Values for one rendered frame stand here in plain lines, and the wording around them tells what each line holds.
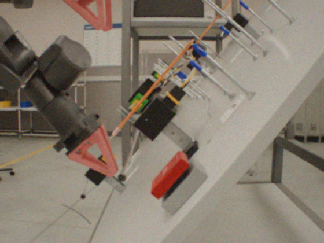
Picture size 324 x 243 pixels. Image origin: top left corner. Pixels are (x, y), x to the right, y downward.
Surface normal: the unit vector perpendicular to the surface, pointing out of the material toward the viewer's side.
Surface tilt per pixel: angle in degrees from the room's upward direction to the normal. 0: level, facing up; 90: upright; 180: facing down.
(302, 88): 90
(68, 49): 54
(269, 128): 90
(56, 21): 90
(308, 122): 90
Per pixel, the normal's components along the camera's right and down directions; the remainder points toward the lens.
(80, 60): 0.68, -0.54
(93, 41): -0.15, 0.11
